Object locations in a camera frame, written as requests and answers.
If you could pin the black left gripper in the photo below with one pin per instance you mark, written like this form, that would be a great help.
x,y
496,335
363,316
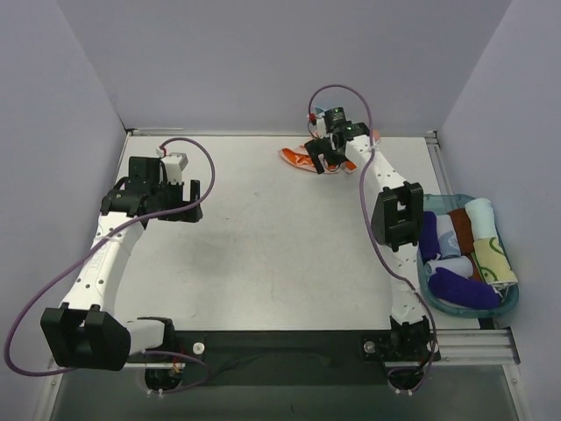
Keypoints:
x,y
179,202

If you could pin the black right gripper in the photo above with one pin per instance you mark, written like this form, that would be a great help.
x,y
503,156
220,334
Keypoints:
x,y
320,152

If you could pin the orange flower pattern towel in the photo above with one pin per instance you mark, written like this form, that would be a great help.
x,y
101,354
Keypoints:
x,y
299,158

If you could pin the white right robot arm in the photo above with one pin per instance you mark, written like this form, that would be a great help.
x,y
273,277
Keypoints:
x,y
392,208

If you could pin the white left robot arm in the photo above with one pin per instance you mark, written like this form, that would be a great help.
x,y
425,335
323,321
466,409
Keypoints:
x,y
82,332

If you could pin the purple rolled towel back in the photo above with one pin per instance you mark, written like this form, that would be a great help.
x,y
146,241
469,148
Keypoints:
x,y
428,242

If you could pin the purple rolled towel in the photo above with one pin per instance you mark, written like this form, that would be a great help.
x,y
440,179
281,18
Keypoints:
x,y
428,242
456,289

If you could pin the brown rolled towel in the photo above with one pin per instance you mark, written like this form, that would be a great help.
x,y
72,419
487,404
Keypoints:
x,y
463,229

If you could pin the light blue rolled towel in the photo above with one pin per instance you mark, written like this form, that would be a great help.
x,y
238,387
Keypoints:
x,y
447,238

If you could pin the mint white rolled towel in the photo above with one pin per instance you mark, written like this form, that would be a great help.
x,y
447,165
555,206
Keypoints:
x,y
481,214

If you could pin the purple rolled towel front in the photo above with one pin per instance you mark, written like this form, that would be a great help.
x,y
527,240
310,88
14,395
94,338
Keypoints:
x,y
456,289

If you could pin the cream green rolled towel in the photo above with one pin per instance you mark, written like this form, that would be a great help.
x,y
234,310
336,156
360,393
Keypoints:
x,y
493,263

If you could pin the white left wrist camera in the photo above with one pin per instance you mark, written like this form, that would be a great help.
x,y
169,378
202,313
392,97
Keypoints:
x,y
171,166

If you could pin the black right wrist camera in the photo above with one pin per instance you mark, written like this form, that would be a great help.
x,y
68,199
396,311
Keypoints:
x,y
334,119

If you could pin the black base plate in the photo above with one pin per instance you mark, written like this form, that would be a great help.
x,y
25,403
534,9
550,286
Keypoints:
x,y
290,358

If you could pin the aluminium front rail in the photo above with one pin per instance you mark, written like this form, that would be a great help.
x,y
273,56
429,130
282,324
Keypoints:
x,y
454,347

